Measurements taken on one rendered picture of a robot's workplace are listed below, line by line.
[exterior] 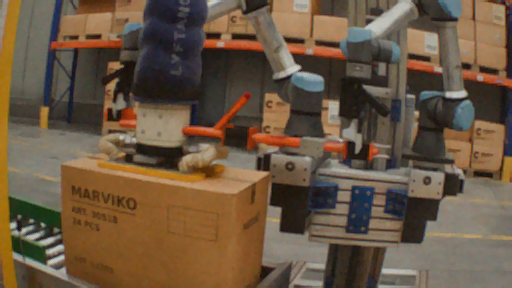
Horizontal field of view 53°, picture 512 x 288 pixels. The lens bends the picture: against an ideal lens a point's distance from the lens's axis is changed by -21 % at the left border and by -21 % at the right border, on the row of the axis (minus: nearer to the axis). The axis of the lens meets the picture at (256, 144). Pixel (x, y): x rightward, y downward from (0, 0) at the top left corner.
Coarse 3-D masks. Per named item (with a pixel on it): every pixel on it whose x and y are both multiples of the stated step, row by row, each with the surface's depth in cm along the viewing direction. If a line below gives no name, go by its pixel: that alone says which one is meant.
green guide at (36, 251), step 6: (12, 234) 194; (12, 240) 195; (18, 240) 194; (24, 240) 192; (30, 240) 192; (12, 246) 196; (18, 246) 194; (24, 246) 193; (30, 246) 192; (36, 246) 190; (42, 246) 189; (18, 252) 195; (30, 252) 192; (36, 252) 191; (42, 252) 190; (30, 258) 192; (36, 258) 191; (42, 258) 190
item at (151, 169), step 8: (104, 160) 188; (112, 160) 187; (120, 160) 188; (128, 160) 186; (168, 160) 183; (112, 168) 184; (120, 168) 183; (128, 168) 182; (136, 168) 182; (144, 168) 182; (152, 168) 182; (160, 168) 182; (168, 168) 183; (176, 168) 185; (152, 176) 180; (160, 176) 180; (168, 176) 179; (176, 176) 178; (184, 176) 178; (192, 176) 178; (200, 176) 182
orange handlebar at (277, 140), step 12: (120, 120) 195; (132, 120) 198; (192, 132) 188; (204, 132) 187; (216, 132) 186; (276, 144) 182; (288, 144) 181; (300, 144) 180; (324, 144) 179; (336, 144) 178
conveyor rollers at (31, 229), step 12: (12, 216) 248; (12, 228) 234; (24, 228) 233; (36, 228) 241; (48, 228) 250; (36, 240) 227; (48, 240) 225; (60, 240) 232; (48, 252) 210; (60, 252) 218; (48, 264) 196; (60, 264) 203
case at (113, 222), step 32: (96, 160) 197; (64, 192) 184; (96, 192) 180; (128, 192) 177; (160, 192) 174; (192, 192) 172; (224, 192) 170; (256, 192) 191; (64, 224) 185; (96, 224) 182; (128, 224) 178; (160, 224) 175; (192, 224) 173; (224, 224) 170; (256, 224) 196; (64, 256) 187; (96, 256) 183; (128, 256) 180; (160, 256) 177; (192, 256) 174; (224, 256) 171; (256, 256) 201
